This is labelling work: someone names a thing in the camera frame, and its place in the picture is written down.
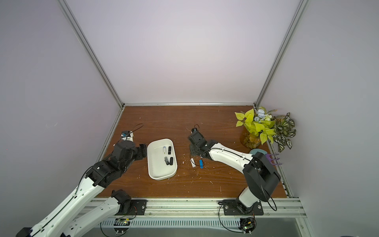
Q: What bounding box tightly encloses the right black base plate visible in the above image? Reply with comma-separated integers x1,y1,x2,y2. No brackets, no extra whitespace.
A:
219,199,264,216

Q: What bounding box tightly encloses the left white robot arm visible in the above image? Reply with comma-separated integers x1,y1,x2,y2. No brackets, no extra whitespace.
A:
17,140,147,237

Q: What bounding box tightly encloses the left small circuit board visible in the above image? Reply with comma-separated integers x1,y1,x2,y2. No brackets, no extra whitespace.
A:
113,218,131,236

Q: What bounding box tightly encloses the black grey usb drive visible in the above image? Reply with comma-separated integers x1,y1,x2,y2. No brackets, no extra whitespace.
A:
164,157,174,166

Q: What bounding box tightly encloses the white ribbed cable duct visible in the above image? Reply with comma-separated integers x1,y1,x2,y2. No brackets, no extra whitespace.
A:
97,218,240,229

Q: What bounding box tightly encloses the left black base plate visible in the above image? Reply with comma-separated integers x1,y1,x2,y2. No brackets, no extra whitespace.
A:
117,199,148,216

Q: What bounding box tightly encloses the yellow-green potted plant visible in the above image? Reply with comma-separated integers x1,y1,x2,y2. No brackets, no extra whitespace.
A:
235,107,277,149

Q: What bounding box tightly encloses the pink purple toy fork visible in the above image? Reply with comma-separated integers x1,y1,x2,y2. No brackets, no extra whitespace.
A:
265,154,282,166

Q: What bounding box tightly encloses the small circuit board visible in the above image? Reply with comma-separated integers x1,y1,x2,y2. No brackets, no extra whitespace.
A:
238,217,257,235
113,218,131,236

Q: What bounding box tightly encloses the striped dark leaf plant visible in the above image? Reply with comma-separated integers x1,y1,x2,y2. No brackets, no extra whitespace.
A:
273,113,296,153

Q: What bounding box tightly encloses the white oval storage box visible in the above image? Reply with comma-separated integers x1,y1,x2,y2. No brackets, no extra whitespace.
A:
147,138,178,181

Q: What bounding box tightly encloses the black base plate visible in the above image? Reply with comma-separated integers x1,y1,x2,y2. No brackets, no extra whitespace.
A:
219,199,264,216
117,199,148,216

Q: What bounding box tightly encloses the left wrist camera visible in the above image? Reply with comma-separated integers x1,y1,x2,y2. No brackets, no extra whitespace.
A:
120,130,134,142

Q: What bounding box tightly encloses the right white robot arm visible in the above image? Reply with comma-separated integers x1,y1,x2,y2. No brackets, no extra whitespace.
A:
188,128,281,208

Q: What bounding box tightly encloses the teal leaf-shaped dish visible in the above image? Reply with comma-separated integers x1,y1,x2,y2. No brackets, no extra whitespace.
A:
249,149,267,155

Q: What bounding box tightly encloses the right small circuit board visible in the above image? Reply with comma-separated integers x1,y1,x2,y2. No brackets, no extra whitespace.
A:
238,217,257,235

